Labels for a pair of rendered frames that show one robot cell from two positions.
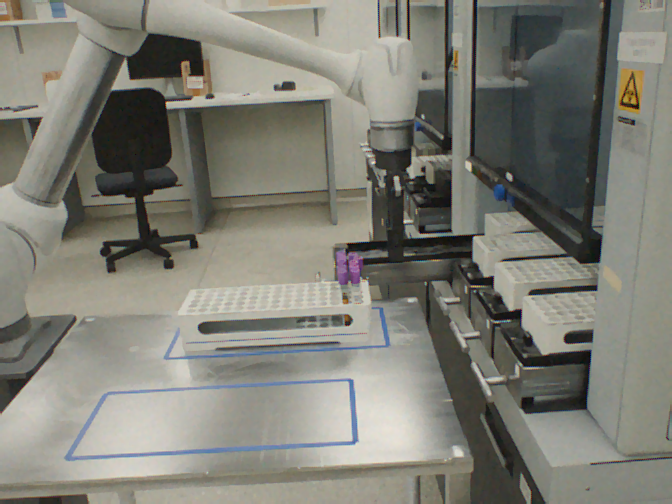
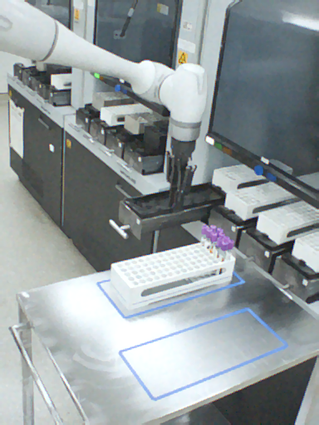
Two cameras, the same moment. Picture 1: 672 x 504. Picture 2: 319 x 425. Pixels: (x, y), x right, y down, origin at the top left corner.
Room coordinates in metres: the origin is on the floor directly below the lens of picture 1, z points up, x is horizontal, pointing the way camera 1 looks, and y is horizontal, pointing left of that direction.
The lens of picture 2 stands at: (0.06, 0.74, 1.59)
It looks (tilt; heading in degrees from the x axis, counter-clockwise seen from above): 29 degrees down; 326
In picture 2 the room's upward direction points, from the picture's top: 7 degrees clockwise
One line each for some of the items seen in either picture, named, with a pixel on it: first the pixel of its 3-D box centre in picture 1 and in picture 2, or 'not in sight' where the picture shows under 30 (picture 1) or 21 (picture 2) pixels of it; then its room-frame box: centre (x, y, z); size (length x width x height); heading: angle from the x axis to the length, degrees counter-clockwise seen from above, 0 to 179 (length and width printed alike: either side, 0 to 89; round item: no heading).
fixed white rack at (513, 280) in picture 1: (584, 283); (301, 221); (1.00, -0.43, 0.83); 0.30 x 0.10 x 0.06; 92
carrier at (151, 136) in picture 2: (443, 185); (153, 138); (1.70, -0.31, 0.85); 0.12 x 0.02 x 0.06; 2
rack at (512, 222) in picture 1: (556, 229); (252, 177); (1.31, -0.49, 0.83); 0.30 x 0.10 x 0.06; 92
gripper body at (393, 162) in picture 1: (393, 170); (182, 151); (1.25, -0.13, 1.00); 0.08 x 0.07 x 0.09; 2
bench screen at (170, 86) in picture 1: (166, 63); not in sight; (4.56, 1.11, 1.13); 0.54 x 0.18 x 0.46; 86
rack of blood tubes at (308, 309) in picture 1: (278, 314); (174, 272); (0.91, 0.10, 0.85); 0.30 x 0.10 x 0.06; 90
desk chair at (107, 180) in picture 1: (138, 175); not in sight; (3.71, 1.17, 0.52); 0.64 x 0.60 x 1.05; 22
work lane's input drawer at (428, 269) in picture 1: (475, 257); (211, 199); (1.30, -0.31, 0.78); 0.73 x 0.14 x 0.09; 92
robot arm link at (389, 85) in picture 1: (390, 78); (186, 90); (1.27, -0.13, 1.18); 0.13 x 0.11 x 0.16; 3
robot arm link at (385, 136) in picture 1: (392, 134); (184, 128); (1.25, -0.13, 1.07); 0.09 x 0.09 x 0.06
